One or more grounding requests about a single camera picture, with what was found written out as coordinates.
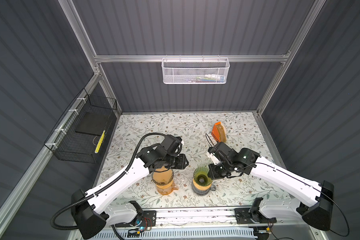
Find white wire mesh basket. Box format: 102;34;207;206
161;57;230;85

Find floral table mat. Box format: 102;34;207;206
98;112;290;209

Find black flat box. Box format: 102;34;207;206
75;112;108;136

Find orange glass carafe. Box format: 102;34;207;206
152;167;179;195

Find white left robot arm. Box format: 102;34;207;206
71;135;189;240

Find yellow green striped stick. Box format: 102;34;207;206
95;131;106;154

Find green glass dripper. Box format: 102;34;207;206
193;167;213;187

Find markers in white basket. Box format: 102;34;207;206
187;74;226;84

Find black corrugated cable hose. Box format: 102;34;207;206
50;132;167;231

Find grey glass carafe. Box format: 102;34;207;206
192;184;216;196

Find orange coffee filter holder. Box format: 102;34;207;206
211;122;227;143

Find black wire basket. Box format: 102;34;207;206
45;90;118;164

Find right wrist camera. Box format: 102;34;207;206
207;153;221;165

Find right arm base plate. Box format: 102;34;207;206
234;208;277;224

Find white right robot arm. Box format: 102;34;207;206
208;142;335;231

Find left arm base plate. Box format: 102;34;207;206
127;210;157;227

